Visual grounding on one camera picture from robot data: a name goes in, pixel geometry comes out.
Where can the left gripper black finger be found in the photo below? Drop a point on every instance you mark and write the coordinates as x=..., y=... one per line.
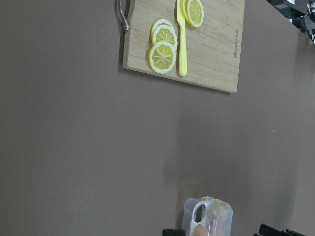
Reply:
x=173, y=232

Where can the clear plastic egg box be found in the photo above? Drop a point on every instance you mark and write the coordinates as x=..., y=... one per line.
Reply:
x=195, y=213

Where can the brown egg in box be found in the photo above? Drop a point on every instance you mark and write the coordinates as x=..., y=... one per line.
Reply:
x=198, y=231
x=216, y=218

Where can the yellow plastic knife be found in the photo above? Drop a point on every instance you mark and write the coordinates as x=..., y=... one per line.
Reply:
x=183, y=66

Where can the wooden cutting board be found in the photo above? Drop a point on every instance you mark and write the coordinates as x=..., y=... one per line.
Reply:
x=207, y=56

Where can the lemon slice by knife tip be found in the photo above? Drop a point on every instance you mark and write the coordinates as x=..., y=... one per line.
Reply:
x=193, y=12

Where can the lemon slice handle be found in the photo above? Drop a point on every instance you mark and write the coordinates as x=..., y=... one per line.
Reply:
x=163, y=30
x=162, y=57

